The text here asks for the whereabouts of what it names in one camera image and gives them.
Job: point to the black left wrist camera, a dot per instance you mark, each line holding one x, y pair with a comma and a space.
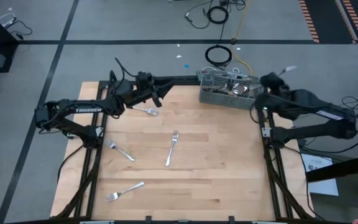
144, 80

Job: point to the grey mesh cutlery basket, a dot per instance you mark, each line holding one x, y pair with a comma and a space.
213, 93

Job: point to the metal clamp bracket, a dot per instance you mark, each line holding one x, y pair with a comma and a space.
266, 131

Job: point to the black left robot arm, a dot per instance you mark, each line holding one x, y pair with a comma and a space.
89, 110

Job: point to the grey power strip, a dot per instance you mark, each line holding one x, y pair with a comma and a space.
201, 74

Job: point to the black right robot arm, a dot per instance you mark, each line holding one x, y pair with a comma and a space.
306, 105

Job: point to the black aluminium table frame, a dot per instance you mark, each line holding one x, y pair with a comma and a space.
94, 186

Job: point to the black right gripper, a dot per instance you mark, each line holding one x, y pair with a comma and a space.
273, 83

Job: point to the white paper sheet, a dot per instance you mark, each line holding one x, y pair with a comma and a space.
322, 186

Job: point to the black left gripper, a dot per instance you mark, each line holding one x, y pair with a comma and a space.
152, 93

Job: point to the black metal stand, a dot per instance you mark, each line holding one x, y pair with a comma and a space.
337, 169

